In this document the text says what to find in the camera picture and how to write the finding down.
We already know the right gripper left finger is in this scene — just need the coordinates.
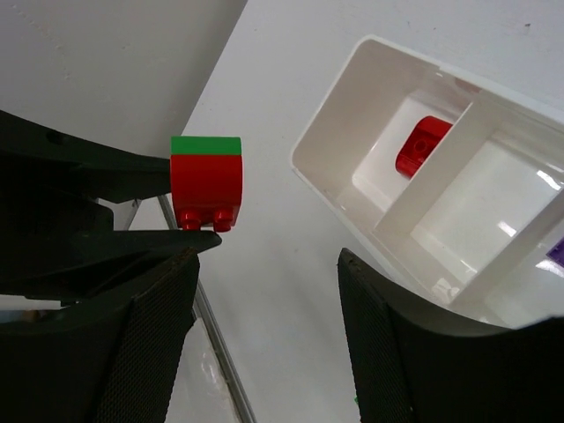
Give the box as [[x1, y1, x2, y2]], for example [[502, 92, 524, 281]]
[[1, 249, 199, 422]]

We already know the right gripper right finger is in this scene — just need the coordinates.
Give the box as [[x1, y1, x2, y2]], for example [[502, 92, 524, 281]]
[[338, 249, 563, 422]]

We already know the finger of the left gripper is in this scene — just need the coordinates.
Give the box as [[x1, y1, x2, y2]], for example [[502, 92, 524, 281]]
[[1, 206, 220, 286], [1, 111, 171, 204]]

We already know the red green watermelon lego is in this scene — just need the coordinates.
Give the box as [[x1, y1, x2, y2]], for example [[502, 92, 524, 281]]
[[170, 136, 243, 233]]

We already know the purple lego plate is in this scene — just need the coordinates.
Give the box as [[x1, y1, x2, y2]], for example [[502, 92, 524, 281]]
[[546, 239, 564, 267]]

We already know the red lego brick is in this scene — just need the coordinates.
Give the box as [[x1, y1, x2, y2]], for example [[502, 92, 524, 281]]
[[395, 115, 453, 179]]

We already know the white divided plastic container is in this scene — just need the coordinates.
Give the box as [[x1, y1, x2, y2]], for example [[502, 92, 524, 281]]
[[291, 36, 563, 327]]

